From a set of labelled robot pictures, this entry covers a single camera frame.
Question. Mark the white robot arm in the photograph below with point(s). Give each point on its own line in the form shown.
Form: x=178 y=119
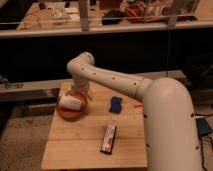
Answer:
x=170 y=131

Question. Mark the orange ceramic bowl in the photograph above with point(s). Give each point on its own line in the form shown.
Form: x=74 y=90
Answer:
x=72 y=114

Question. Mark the blue sponge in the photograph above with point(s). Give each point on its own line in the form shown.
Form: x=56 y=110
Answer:
x=115 y=106

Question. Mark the small orange object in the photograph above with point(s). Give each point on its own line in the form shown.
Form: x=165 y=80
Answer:
x=138 y=105

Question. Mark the dark rectangular snack box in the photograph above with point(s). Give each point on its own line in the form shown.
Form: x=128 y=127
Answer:
x=108 y=139

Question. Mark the grey metal shelf beam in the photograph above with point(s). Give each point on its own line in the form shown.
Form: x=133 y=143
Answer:
x=31 y=90

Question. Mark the black object on bench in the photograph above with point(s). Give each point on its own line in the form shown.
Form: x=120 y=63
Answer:
x=112 y=17

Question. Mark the red cluttered parts pile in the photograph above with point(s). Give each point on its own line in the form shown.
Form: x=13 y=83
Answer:
x=142 y=11

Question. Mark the dark blue floor box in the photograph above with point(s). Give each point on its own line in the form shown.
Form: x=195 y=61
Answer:
x=203 y=127

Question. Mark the metal upright post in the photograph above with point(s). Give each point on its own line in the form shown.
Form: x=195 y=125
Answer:
x=83 y=11

